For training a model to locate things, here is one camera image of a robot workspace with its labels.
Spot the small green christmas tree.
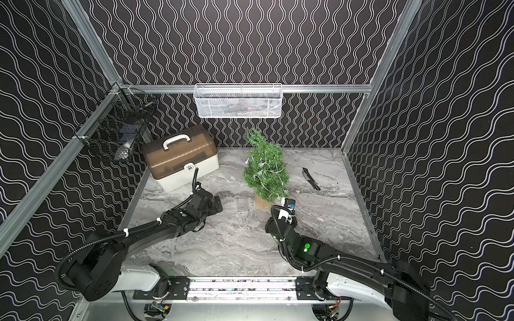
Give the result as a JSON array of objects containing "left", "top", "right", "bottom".
[{"left": 243, "top": 128, "right": 290, "bottom": 203}]

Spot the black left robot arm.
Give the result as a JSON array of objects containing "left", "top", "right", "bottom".
[{"left": 54, "top": 188, "right": 223, "bottom": 302}]

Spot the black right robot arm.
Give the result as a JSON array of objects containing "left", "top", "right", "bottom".
[{"left": 264, "top": 217, "right": 430, "bottom": 320}]

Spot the white brown storage box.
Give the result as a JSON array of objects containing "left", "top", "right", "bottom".
[{"left": 141, "top": 125, "right": 220, "bottom": 193}]

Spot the grey black utility knife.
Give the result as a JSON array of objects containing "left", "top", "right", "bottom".
[{"left": 302, "top": 167, "right": 321, "bottom": 191}]

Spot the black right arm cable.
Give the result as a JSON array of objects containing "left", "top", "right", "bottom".
[{"left": 270, "top": 204, "right": 459, "bottom": 321}]

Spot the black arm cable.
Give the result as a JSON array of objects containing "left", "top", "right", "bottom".
[
  {"left": 270, "top": 204, "right": 459, "bottom": 321},
  {"left": 55, "top": 218, "right": 163, "bottom": 293}
]

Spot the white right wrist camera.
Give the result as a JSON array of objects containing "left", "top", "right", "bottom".
[{"left": 278, "top": 198, "right": 296, "bottom": 225}]

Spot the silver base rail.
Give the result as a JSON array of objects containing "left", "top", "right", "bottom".
[{"left": 132, "top": 276, "right": 352, "bottom": 302}]

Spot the black wire basket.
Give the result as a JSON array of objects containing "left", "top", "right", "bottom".
[{"left": 78, "top": 85, "right": 157, "bottom": 162}]

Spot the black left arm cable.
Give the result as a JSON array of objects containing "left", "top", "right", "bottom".
[{"left": 55, "top": 218, "right": 163, "bottom": 293}]

